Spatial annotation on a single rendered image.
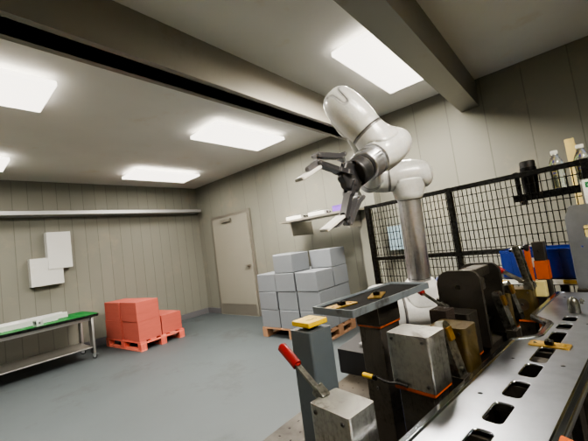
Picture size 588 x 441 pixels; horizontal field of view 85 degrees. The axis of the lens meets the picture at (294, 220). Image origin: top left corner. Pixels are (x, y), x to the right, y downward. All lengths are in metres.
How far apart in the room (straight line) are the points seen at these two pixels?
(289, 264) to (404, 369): 3.82
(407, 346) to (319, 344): 0.19
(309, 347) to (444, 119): 4.14
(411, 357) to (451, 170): 3.86
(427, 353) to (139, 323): 5.29
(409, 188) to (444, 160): 3.08
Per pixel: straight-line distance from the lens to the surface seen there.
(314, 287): 4.31
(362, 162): 0.85
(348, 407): 0.62
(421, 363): 0.78
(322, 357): 0.78
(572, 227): 1.74
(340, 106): 0.96
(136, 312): 5.75
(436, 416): 0.71
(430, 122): 4.70
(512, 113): 4.51
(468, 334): 0.93
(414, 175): 1.49
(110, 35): 2.50
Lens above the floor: 1.34
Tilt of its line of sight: 4 degrees up
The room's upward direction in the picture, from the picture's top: 8 degrees counter-clockwise
